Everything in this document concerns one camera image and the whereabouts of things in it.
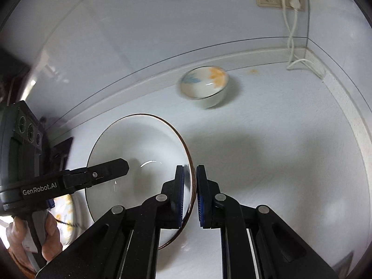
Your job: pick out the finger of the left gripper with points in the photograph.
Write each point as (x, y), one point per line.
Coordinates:
(87, 177)

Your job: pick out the floral plate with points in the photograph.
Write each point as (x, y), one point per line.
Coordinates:
(72, 216)

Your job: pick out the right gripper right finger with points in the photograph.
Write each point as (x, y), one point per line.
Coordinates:
(255, 242)

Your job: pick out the white brown-rimmed bowl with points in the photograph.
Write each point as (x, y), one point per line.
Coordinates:
(153, 149)

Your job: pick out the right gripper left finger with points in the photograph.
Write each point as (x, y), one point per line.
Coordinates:
(123, 243)

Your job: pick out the person's left hand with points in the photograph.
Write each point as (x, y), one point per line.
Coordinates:
(16, 233)

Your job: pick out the floral ceramic bowl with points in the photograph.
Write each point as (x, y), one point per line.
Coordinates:
(204, 86)

